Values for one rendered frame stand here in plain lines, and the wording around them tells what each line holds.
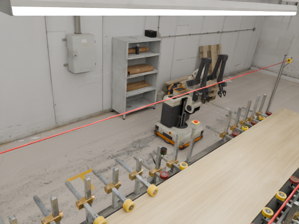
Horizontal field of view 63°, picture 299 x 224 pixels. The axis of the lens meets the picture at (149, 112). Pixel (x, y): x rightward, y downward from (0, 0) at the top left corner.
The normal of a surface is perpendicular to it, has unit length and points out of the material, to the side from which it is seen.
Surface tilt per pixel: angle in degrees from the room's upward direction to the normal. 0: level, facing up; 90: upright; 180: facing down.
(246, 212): 0
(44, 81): 90
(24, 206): 0
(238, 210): 0
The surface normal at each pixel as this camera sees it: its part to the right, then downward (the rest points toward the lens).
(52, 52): 0.68, 0.38
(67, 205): 0.08, -0.89
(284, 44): -0.73, 0.25
